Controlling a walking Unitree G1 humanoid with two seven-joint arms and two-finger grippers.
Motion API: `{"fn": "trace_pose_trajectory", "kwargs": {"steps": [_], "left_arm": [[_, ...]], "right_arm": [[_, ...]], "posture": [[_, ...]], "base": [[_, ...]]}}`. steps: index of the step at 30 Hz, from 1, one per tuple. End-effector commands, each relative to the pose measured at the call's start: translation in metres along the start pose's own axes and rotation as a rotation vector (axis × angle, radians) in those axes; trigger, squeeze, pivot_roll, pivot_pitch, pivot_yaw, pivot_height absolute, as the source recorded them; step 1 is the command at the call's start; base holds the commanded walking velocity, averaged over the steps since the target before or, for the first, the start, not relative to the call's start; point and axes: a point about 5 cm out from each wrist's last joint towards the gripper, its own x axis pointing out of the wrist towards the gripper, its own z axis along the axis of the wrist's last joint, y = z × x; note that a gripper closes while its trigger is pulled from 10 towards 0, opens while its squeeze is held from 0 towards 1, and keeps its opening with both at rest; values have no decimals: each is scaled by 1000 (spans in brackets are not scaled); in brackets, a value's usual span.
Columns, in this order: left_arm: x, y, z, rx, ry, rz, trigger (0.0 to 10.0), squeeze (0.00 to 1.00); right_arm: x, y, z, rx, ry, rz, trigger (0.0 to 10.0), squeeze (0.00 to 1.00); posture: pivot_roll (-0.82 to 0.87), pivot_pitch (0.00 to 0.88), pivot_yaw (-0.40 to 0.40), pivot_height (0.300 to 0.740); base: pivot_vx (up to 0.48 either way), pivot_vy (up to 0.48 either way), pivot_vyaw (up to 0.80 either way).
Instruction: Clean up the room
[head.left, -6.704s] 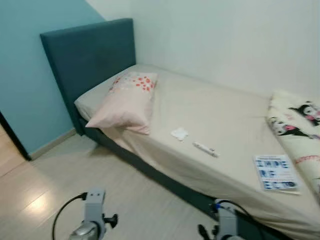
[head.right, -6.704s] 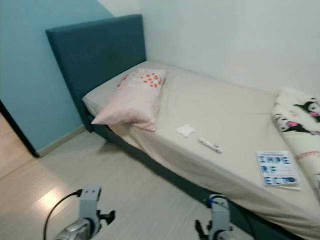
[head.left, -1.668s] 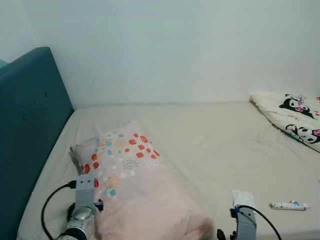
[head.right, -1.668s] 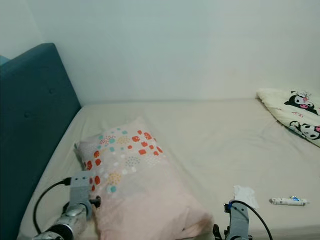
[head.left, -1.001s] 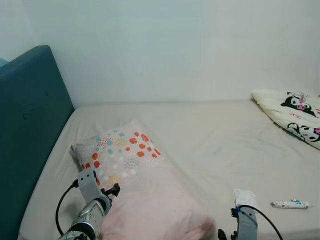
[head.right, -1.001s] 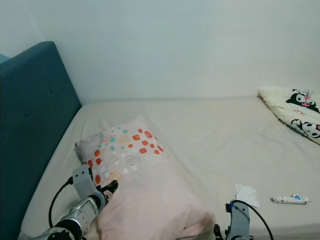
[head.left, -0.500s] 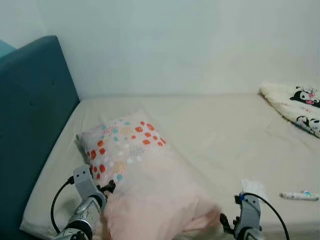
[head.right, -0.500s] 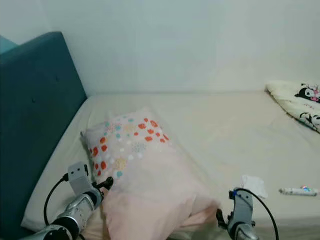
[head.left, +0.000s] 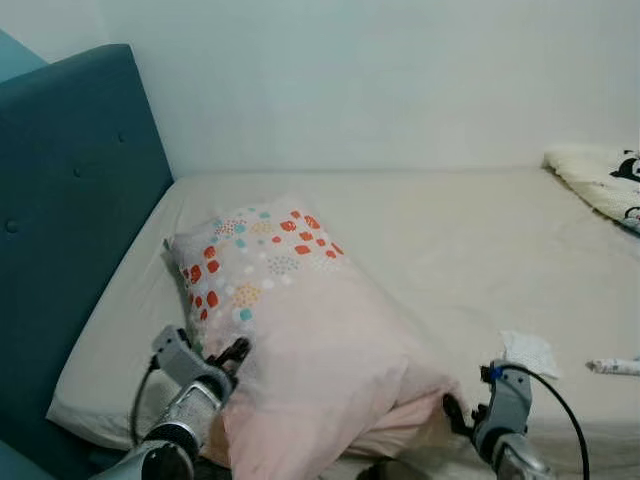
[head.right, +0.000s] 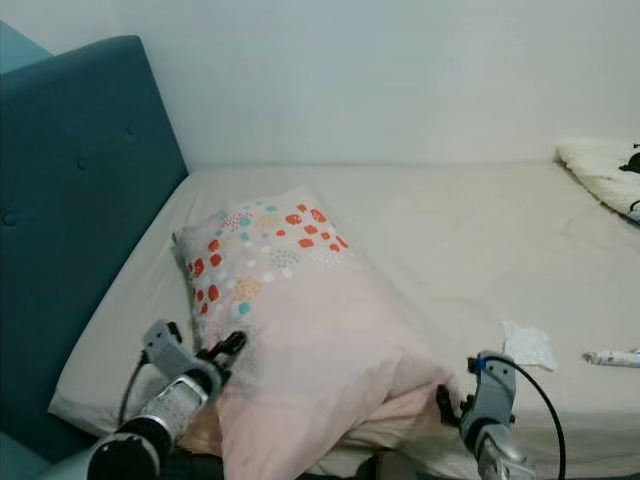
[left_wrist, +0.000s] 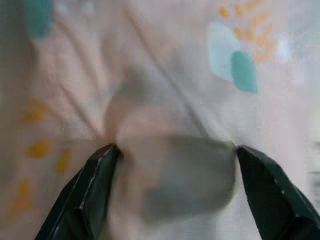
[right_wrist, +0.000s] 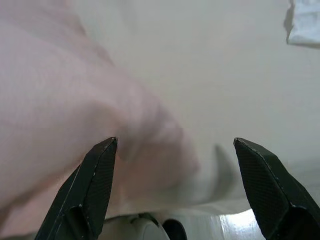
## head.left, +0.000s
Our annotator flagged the mattress with cream sheet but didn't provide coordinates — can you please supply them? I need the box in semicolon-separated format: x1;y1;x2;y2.
45;165;640;480

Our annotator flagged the teal upholstered headboard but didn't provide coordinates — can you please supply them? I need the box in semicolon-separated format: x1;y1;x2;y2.
0;43;176;479

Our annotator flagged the light teal panel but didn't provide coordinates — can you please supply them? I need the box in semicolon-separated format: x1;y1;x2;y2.
0;28;48;83

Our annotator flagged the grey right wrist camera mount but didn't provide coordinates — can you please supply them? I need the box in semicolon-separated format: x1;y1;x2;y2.
478;360;534;446

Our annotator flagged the cream cartoon print blanket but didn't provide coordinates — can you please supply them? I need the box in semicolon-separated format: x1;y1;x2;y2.
543;143;640;233

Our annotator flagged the small white tube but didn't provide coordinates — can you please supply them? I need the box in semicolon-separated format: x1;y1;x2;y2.
585;358;640;376

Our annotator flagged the crumpled white tissue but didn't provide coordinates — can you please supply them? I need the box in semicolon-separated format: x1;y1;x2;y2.
500;330;561;379

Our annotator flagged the pink pillow with coloured dots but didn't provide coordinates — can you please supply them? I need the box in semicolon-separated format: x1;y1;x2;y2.
163;195;466;480

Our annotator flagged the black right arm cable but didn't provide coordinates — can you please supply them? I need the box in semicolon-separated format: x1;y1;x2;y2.
497;362;591;480

